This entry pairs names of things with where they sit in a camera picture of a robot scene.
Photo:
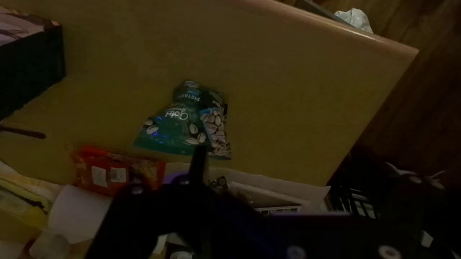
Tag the green plastic snack bag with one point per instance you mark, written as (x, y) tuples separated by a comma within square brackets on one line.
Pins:
[(178, 123)]

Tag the white crumpled tissue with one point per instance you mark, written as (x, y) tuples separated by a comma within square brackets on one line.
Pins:
[(355, 18)]

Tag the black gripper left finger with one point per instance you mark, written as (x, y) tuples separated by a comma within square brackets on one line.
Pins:
[(182, 215)]

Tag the red snack package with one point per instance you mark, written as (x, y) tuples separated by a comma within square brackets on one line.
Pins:
[(110, 169)]

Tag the yellow-green packet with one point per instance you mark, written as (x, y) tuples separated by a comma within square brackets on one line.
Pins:
[(19, 201)]

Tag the dark spoon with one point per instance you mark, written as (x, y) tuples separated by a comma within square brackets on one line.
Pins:
[(24, 131)]

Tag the black crate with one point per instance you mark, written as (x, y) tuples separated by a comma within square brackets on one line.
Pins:
[(355, 191)]

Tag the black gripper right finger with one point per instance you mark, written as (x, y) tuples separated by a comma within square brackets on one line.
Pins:
[(427, 220)]

